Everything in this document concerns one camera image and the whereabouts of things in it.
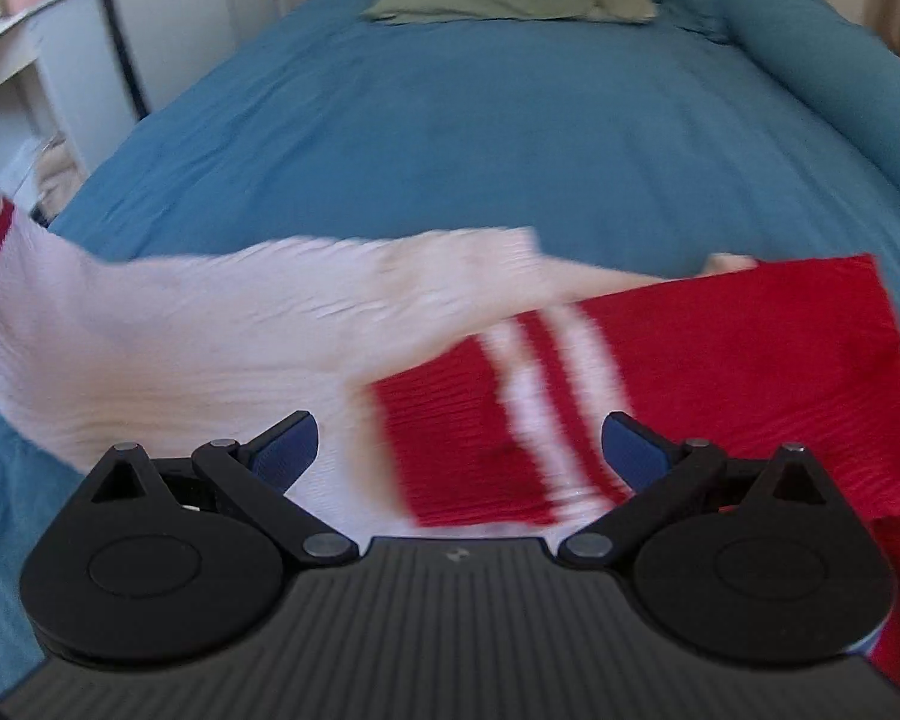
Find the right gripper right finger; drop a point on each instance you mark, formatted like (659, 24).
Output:
(666, 480)

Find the red and white knit sweater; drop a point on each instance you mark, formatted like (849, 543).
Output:
(460, 378)

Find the rolled blue duvet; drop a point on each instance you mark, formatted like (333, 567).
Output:
(839, 69)

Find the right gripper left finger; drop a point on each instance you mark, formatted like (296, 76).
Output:
(252, 480)

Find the white shelf desk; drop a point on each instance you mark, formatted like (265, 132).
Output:
(60, 77)

